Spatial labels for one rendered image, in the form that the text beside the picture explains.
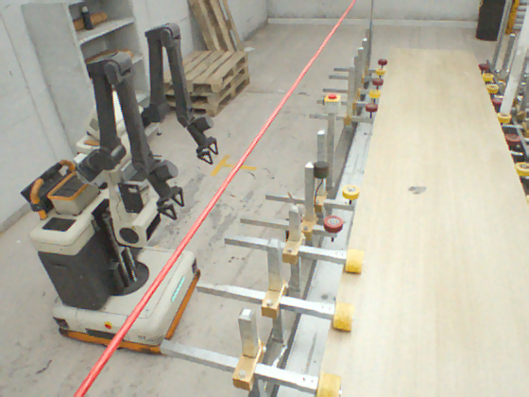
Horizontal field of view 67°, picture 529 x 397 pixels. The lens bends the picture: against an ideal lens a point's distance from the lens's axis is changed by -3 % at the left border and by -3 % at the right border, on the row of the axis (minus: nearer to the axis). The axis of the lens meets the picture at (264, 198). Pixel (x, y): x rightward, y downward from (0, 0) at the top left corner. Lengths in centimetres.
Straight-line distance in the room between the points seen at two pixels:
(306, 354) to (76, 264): 118
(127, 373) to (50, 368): 46
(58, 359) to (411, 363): 199
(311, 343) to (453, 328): 53
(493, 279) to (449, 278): 15
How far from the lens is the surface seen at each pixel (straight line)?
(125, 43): 456
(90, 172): 174
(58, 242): 212
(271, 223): 178
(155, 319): 227
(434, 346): 136
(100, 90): 153
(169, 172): 157
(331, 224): 169
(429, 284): 152
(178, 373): 238
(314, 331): 168
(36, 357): 277
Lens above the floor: 197
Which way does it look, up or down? 35 degrees down
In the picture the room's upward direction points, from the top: 4 degrees counter-clockwise
